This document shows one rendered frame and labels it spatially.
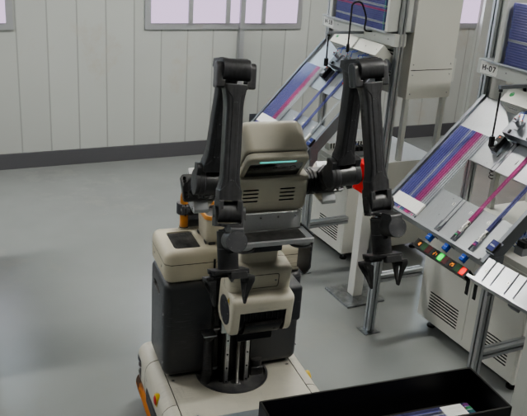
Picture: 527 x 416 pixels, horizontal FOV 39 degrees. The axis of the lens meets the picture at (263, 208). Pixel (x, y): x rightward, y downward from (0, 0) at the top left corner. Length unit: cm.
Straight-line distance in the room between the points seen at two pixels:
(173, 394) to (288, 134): 110
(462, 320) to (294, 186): 159
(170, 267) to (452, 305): 162
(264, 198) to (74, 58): 375
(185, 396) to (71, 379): 77
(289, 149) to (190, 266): 65
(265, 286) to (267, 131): 55
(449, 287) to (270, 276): 146
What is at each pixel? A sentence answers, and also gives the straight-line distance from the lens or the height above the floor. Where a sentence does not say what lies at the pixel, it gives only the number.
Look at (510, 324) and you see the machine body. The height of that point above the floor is 33.
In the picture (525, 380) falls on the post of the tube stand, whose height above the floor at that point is 32.
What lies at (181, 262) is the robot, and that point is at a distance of 270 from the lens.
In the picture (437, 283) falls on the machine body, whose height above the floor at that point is 29.
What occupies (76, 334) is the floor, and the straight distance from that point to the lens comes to 379.
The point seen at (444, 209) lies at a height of 79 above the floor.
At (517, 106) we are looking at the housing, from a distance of 352.
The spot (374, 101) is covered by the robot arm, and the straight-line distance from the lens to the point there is 216.
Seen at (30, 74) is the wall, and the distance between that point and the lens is 593.
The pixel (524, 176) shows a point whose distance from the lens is 332.
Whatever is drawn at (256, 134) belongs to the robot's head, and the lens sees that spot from 230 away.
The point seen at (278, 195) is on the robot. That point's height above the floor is 111.
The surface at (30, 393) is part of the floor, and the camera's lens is 342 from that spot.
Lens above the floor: 195
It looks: 21 degrees down
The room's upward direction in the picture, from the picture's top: 4 degrees clockwise
